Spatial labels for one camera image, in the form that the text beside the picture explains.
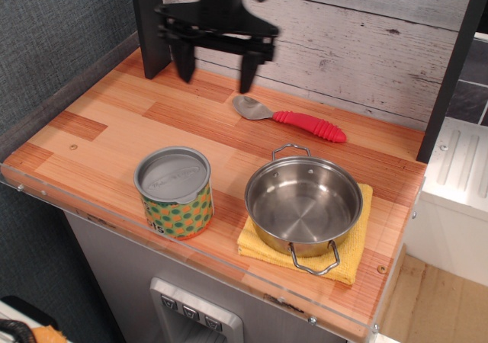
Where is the silver dispenser panel with buttons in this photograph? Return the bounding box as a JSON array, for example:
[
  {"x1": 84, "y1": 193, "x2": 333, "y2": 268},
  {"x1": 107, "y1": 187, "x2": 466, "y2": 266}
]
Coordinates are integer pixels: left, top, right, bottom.
[{"x1": 149, "y1": 277, "x2": 244, "y2": 342}]

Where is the dark grey right post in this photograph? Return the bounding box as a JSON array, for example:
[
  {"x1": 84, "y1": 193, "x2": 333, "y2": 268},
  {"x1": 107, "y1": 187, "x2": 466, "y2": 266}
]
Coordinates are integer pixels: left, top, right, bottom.
[{"x1": 416, "y1": 0, "x2": 487, "y2": 163}]

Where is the spoon with red handle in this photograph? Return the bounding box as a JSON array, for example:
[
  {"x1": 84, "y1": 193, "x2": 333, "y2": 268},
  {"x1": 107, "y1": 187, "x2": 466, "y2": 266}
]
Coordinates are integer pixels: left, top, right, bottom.
[{"x1": 233, "y1": 95, "x2": 347, "y2": 143}]

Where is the green orange dotted can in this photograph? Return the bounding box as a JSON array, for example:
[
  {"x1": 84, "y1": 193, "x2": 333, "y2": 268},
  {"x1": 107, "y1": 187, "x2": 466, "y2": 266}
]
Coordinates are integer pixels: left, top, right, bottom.
[{"x1": 133, "y1": 146, "x2": 214, "y2": 241}]

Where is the orange object at corner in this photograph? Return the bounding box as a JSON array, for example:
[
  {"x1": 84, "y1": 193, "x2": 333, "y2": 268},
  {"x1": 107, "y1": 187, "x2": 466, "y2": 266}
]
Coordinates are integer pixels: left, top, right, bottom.
[{"x1": 31, "y1": 325, "x2": 69, "y2": 343}]

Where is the stainless steel pot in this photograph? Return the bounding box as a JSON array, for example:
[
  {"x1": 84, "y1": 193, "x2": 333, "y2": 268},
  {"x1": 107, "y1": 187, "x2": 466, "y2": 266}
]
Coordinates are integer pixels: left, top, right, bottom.
[{"x1": 244, "y1": 146, "x2": 365, "y2": 276}]

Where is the clear acrylic edge guard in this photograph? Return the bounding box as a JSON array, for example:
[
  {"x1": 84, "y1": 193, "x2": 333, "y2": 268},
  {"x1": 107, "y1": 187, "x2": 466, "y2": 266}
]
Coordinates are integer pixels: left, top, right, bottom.
[{"x1": 2, "y1": 155, "x2": 426, "y2": 342}]

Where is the dark grey post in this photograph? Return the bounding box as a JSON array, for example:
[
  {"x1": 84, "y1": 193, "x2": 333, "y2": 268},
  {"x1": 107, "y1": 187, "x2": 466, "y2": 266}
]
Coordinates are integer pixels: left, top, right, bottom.
[
  {"x1": 133, "y1": 0, "x2": 172, "y2": 79},
  {"x1": 416, "y1": 0, "x2": 487, "y2": 163}
]

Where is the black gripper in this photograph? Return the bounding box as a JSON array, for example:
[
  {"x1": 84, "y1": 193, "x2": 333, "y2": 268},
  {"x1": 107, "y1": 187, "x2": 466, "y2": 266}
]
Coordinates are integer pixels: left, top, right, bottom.
[{"x1": 156, "y1": 0, "x2": 279, "y2": 93}]

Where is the yellow folded cloth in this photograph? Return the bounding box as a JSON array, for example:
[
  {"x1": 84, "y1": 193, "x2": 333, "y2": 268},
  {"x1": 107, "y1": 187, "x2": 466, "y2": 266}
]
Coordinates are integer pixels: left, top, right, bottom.
[{"x1": 237, "y1": 184, "x2": 373, "y2": 285}]

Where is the white toy sink unit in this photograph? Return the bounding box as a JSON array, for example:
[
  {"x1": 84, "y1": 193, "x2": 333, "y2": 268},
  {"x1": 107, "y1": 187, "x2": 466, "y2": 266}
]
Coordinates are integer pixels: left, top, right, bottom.
[{"x1": 402, "y1": 32, "x2": 488, "y2": 287}]

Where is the dark grey left post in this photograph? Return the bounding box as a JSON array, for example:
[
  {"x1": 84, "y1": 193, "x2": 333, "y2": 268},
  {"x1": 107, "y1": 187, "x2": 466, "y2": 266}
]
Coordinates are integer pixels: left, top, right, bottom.
[{"x1": 133, "y1": 0, "x2": 172, "y2": 79}]

